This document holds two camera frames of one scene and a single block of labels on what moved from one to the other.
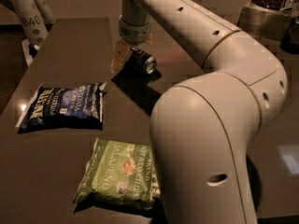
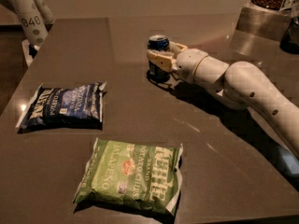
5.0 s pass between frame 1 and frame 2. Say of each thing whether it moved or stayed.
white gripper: moved
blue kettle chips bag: stayed
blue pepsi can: moved
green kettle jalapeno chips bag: stayed
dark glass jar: stayed
